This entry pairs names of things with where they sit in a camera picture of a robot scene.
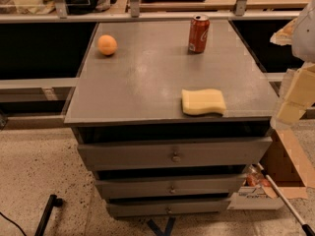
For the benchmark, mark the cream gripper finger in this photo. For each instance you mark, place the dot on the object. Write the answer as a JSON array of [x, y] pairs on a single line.
[[298, 95]]

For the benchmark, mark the black stand leg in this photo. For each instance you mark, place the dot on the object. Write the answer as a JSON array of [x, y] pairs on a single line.
[[52, 202]]

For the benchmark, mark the top grey drawer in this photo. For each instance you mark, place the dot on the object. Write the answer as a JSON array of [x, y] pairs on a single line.
[[171, 154]]

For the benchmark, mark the grey drawer cabinet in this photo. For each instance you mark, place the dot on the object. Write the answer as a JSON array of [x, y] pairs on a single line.
[[135, 96]]

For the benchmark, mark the cardboard box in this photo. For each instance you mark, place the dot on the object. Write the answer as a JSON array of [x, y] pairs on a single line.
[[288, 165]]

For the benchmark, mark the orange fruit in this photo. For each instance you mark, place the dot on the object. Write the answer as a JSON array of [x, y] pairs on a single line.
[[107, 45]]

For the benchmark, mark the bottom grey drawer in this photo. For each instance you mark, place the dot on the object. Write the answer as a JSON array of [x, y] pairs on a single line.
[[167, 207]]

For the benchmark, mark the red coke can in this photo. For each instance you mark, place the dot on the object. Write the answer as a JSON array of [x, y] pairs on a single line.
[[198, 34]]

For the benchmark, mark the grey drawer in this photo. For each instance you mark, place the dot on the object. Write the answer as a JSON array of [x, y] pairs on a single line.
[[167, 207], [169, 186], [171, 154]]

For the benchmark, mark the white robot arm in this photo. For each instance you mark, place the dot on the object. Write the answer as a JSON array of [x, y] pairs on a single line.
[[300, 35]]

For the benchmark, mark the middle grey drawer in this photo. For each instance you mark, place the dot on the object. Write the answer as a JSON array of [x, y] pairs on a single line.
[[169, 186]]

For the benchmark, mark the yellow sponge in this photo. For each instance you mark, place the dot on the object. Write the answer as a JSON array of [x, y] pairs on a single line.
[[203, 101]]

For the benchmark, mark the white pole black handle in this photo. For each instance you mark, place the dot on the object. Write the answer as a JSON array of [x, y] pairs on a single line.
[[305, 226]]

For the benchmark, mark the metal railing frame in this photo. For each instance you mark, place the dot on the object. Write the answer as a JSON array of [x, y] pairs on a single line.
[[137, 10]]

